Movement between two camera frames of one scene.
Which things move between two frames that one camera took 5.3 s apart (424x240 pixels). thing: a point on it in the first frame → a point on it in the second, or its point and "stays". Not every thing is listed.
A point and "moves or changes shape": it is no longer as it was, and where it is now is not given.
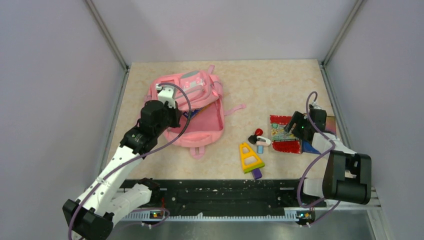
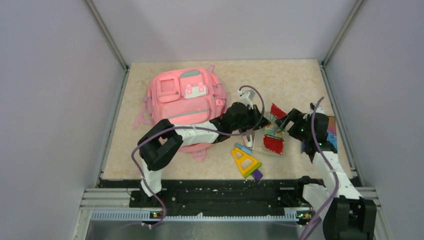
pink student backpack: [199, 96] stays
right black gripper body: [299, 130] stays
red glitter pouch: [282, 141] moves or changes shape
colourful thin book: [330, 126] stays
